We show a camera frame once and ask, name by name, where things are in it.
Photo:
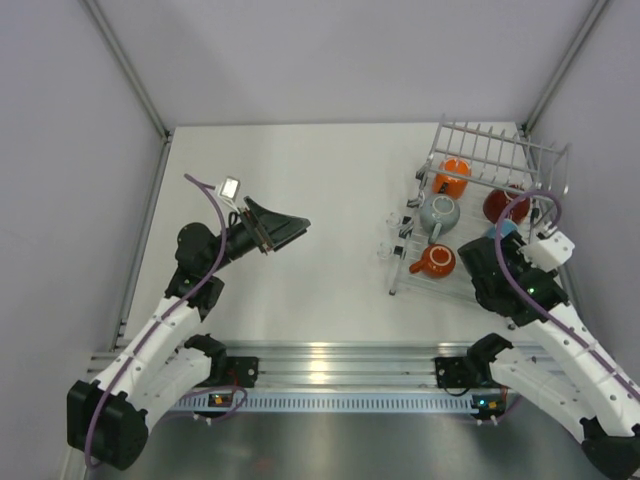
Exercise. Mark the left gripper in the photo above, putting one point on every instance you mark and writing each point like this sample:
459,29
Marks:
280,229

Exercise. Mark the grey ceramic mug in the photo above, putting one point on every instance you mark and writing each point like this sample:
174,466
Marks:
438,215

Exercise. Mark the small dark red cup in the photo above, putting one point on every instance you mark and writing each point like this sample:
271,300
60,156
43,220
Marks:
437,261

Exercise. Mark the orange mug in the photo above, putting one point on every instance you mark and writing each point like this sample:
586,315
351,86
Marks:
452,179

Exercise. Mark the red floral mug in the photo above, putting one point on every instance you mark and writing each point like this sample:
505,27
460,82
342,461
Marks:
499,199

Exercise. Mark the blue white mug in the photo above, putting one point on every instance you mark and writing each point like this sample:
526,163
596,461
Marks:
506,228

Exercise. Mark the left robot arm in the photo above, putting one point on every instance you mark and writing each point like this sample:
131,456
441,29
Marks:
111,417

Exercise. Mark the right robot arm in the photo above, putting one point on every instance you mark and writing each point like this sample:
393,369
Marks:
595,400

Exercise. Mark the metal dish rack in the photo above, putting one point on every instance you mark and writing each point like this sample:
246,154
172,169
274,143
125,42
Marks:
487,157

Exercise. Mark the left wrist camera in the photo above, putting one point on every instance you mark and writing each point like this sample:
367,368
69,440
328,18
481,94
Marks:
228,190

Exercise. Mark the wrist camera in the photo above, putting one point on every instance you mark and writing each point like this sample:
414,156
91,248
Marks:
228,190
551,251

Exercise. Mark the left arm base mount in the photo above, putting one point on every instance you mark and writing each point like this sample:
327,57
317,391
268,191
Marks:
235,370

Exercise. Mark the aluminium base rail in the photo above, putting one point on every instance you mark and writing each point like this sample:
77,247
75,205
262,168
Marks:
346,366

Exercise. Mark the slotted cable duct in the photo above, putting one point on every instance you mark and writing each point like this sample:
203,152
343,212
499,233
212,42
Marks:
265,402

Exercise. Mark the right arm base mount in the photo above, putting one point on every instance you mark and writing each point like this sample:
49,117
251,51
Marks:
465,370

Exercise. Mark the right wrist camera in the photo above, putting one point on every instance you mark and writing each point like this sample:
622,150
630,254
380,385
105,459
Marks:
551,251

